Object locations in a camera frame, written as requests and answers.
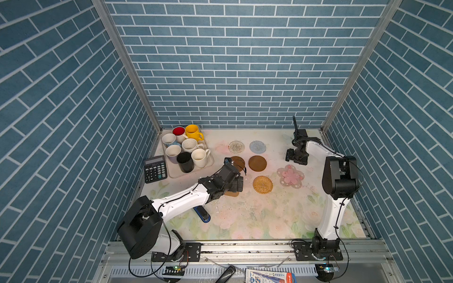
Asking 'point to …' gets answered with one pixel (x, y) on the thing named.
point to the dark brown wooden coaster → (257, 163)
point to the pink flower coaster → (290, 176)
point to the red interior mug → (179, 132)
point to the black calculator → (155, 169)
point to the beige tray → (173, 168)
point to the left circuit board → (175, 270)
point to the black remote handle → (225, 276)
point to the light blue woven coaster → (258, 147)
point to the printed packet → (258, 276)
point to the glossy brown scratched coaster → (239, 163)
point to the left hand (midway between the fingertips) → (235, 180)
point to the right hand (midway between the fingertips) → (292, 158)
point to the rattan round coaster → (262, 184)
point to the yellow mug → (192, 132)
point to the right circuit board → (327, 269)
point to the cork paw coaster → (231, 194)
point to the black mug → (185, 162)
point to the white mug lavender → (172, 151)
